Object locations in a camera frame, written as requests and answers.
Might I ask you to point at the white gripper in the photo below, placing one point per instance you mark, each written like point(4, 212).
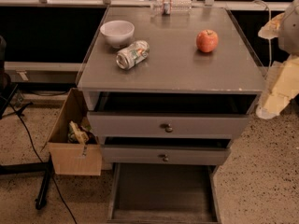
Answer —
point(290, 32)

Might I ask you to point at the red apple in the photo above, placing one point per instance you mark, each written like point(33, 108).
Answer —
point(207, 41)

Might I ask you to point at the grey drawer cabinet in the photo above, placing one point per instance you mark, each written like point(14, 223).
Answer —
point(177, 78)

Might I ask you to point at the top grey drawer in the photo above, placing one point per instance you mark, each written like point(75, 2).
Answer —
point(167, 126)

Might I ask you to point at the middle grey drawer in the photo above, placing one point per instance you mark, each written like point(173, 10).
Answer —
point(161, 155)

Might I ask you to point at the open bottom grey drawer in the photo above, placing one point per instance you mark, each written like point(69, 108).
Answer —
point(163, 194)

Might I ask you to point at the clear plastic water bottle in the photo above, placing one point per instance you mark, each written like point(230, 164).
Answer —
point(170, 7)

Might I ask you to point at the crushed soda can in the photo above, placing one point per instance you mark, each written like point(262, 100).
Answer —
point(134, 54)

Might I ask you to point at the white ceramic bowl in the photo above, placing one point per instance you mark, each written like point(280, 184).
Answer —
point(118, 34)

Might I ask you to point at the crumpled snack wrappers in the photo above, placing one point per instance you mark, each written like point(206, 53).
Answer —
point(80, 133)

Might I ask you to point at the cardboard box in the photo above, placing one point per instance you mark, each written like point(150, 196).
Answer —
point(73, 158)

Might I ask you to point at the black stand base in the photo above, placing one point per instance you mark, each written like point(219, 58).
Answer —
point(45, 167)

